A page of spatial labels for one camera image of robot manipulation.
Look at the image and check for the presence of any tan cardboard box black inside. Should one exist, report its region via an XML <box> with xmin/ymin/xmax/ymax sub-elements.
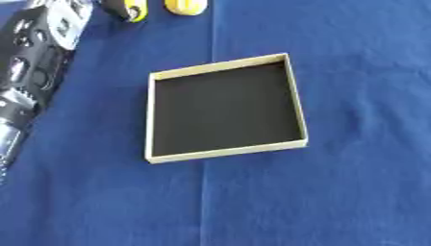
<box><xmin>142</xmin><ymin>52</ymin><xmax>312</xmax><ymax>165</ymax></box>

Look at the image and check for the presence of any yellow rounded object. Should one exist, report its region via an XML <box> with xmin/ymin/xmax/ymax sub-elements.
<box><xmin>163</xmin><ymin>0</ymin><xmax>211</xmax><ymax>16</ymax></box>

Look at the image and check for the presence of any yellow and black tape measure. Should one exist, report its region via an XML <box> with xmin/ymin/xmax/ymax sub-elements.
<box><xmin>99</xmin><ymin>0</ymin><xmax>152</xmax><ymax>24</ymax></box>

